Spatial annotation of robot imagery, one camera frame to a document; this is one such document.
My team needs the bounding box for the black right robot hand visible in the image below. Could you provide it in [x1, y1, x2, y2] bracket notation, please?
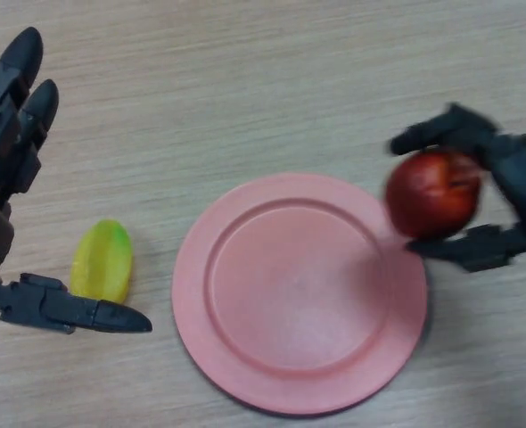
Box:
[388, 102, 526, 273]

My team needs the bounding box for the yellow green starfruit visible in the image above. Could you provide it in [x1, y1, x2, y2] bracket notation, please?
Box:
[70, 218, 135, 305]

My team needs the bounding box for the red apple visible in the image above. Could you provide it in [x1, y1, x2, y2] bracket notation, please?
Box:
[385, 150, 483, 240]

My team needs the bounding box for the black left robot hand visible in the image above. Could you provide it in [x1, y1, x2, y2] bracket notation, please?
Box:
[0, 26, 153, 334]

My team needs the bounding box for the pink round plate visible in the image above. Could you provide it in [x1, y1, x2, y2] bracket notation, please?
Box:
[171, 172, 429, 414]

